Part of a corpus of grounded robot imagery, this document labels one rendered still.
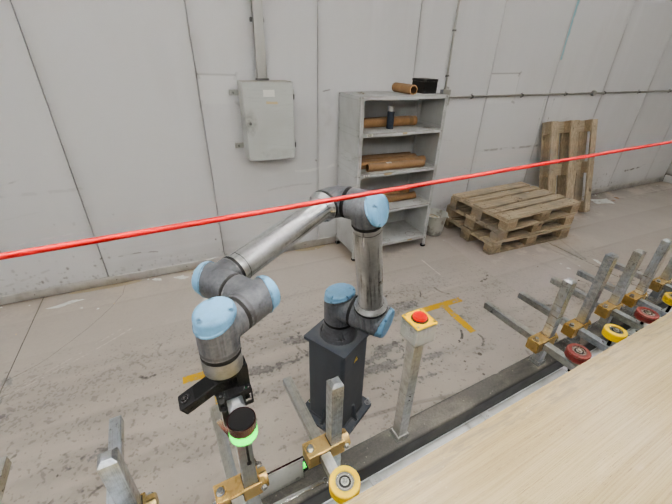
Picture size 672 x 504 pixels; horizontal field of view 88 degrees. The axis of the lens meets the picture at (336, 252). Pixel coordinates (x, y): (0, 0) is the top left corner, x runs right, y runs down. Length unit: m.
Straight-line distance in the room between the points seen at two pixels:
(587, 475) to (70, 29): 3.44
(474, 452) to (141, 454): 1.73
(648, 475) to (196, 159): 3.18
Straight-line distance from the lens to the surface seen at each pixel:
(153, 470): 2.28
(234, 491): 1.12
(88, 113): 3.26
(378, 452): 1.35
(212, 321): 0.76
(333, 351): 1.76
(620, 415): 1.48
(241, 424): 0.83
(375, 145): 3.77
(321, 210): 1.19
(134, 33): 3.19
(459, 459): 1.15
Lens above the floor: 1.85
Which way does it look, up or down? 29 degrees down
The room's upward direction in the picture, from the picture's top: 1 degrees clockwise
